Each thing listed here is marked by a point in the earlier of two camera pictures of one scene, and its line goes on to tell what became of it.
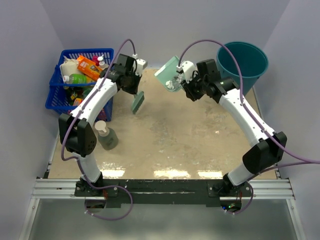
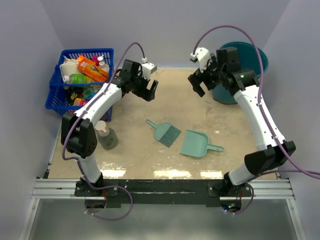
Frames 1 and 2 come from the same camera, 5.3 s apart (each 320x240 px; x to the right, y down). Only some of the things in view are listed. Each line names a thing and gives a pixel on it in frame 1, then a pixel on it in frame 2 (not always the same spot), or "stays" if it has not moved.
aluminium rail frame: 66,189 stays
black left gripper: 133,90 -> 146,94
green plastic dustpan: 167,75 -> 196,144
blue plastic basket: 75,74 stays
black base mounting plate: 162,191 stays
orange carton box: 88,67 stays
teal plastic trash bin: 253,62 stays
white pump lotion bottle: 102,64 stays
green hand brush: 138,99 -> 165,133
